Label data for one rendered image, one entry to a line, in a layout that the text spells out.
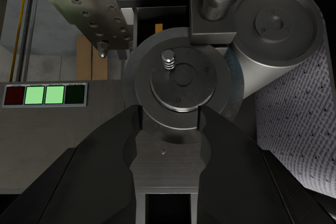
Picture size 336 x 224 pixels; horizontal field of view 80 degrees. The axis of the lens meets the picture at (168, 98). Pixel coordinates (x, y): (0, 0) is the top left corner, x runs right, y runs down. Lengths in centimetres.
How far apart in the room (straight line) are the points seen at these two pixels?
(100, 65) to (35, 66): 129
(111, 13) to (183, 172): 44
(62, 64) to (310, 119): 345
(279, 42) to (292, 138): 16
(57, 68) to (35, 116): 290
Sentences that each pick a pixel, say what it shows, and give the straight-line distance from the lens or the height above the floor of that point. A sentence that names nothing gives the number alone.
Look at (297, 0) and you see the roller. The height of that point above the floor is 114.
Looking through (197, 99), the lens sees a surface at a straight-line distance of 22.
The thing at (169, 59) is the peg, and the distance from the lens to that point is 20.
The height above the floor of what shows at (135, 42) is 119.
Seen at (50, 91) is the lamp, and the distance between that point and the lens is 68.
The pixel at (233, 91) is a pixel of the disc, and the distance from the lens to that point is 25.
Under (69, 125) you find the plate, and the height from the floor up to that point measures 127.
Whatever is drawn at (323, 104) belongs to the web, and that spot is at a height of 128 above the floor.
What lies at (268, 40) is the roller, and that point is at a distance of 29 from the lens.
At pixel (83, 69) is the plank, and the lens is 281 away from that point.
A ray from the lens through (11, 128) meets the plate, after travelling 74.
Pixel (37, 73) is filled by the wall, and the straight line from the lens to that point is 367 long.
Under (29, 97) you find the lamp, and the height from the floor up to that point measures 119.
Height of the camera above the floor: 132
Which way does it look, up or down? 12 degrees down
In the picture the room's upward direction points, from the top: 179 degrees clockwise
